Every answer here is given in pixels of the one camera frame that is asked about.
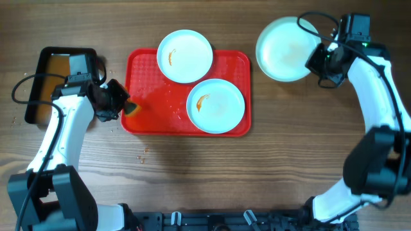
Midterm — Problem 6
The orange green sponge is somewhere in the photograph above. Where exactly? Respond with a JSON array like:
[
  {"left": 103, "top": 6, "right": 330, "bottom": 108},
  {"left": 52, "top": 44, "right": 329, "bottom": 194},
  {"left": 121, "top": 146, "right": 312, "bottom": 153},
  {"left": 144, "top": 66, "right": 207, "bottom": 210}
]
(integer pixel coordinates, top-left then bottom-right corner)
[{"left": 123, "top": 98, "right": 141, "bottom": 117}]

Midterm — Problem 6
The white plate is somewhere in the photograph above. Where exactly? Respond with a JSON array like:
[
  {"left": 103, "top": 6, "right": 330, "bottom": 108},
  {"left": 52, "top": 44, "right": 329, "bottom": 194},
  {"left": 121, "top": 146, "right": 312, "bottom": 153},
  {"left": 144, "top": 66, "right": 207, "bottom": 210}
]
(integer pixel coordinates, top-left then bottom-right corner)
[
  {"left": 186, "top": 78, "right": 245, "bottom": 134},
  {"left": 157, "top": 30, "right": 213, "bottom": 83},
  {"left": 256, "top": 17, "right": 321, "bottom": 82}
]

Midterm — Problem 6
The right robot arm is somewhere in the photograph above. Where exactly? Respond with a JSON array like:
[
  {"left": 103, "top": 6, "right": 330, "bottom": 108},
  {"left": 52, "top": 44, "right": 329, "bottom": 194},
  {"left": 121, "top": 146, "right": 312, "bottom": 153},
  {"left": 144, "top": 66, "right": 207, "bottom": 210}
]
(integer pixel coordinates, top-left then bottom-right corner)
[{"left": 299, "top": 13, "right": 410, "bottom": 227}]

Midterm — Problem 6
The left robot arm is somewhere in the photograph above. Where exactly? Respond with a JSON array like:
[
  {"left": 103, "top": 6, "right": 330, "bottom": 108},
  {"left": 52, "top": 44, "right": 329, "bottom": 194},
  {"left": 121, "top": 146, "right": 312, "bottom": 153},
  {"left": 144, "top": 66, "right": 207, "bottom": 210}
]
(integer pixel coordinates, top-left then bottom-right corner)
[{"left": 7, "top": 53, "right": 141, "bottom": 230}]

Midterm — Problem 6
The red plastic tray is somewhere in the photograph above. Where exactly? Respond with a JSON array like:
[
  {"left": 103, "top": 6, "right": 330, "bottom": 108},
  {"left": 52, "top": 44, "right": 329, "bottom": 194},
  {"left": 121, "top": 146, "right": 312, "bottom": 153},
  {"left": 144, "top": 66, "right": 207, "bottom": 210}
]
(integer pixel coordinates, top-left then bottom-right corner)
[{"left": 121, "top": 48, "right": 252, "bottom": 137}]

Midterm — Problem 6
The black water basin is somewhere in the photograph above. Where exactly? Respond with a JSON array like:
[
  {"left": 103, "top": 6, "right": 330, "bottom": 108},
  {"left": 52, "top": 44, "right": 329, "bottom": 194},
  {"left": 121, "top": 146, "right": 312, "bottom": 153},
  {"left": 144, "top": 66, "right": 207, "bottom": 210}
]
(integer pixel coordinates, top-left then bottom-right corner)
[{"left": 24, "top": 47, "right": 105, "bottom": 126}]

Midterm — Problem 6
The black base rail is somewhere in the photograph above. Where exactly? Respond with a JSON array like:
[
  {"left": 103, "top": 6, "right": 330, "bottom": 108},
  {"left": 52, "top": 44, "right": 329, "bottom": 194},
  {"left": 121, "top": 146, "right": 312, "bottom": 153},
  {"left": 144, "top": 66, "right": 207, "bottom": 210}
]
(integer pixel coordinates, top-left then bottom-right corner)
[{"left": 134, "top": 210, "right": 360, "bottom": 231}]

